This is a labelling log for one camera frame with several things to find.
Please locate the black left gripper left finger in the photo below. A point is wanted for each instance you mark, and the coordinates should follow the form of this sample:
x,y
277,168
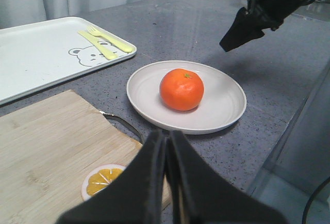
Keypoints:
x,y
134,197

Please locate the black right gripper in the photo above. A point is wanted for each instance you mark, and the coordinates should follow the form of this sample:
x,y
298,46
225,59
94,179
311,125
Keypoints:
x,y
260,14

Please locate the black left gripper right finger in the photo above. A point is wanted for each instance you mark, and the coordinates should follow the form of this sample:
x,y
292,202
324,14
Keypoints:
x,y
200,195

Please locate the beige round plate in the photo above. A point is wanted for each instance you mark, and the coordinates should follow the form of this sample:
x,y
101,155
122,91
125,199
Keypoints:
x,y
223,102

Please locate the orange mandarin fruit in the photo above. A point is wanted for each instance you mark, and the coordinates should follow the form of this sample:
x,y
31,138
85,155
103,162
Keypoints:
x,y
181,89

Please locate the white rectangular bear tray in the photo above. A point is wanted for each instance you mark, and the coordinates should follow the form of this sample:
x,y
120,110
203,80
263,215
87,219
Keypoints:
x,y
39,55

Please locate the fake orange slice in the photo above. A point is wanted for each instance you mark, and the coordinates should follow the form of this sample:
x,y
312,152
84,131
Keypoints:
x,y
99,178

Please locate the wooden cutting board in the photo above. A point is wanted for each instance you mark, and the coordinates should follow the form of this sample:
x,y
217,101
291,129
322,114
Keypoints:
x,y
47,150

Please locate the transparent acrylic side panel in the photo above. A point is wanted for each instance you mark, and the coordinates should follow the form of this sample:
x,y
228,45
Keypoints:
x,y
294,179

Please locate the pale yellow plastic knife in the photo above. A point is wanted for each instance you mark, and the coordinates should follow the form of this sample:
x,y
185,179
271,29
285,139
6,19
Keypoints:
x,y
108,54

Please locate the pale yellow plastic fork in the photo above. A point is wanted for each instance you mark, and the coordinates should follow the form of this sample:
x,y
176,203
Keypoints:
x,y
117,43

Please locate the metal cutting board handle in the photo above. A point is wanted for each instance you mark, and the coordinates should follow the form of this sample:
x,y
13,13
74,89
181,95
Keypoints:
x,y
124,123

